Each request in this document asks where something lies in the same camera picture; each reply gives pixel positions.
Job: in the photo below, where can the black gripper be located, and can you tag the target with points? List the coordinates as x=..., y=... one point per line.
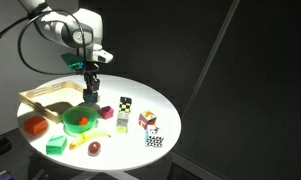
x=91, y=71

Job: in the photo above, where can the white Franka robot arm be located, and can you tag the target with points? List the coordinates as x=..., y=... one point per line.
x=66, y=28

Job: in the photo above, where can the pink block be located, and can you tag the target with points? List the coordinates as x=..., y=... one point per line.
x=106, y=112

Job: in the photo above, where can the black checkered block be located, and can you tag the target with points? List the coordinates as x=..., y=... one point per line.
x=125, y=105

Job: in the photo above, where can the grey and yellow block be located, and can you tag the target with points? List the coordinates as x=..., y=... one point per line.
x=122, y=121

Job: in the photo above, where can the orange block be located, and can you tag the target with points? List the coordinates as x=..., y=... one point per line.
x=35, y=125

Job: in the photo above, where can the green block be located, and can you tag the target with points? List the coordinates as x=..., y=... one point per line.
x=56, y=145

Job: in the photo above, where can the black and white patterned block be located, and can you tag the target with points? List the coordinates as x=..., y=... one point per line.
x=154, y=136

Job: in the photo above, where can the small orange ball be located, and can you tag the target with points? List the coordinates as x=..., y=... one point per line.
x=83, y=120

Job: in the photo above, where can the green plastic bowl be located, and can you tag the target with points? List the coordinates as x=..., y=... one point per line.
x=73, y=126

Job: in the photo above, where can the yellow toy banana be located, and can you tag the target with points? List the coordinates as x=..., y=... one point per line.
x=90, y=136

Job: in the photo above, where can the wooden slatted tray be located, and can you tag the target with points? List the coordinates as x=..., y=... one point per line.
x=33, y=100

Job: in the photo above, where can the dark red toy plum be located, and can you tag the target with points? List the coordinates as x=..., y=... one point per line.
x=94, y=148

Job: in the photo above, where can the multicolour cube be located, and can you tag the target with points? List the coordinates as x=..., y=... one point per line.
x=147, y=119

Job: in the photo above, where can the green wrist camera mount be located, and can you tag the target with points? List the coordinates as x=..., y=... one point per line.
x=71, y=61

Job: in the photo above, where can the white table pedestal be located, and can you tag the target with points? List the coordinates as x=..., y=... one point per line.
x=106, y=176

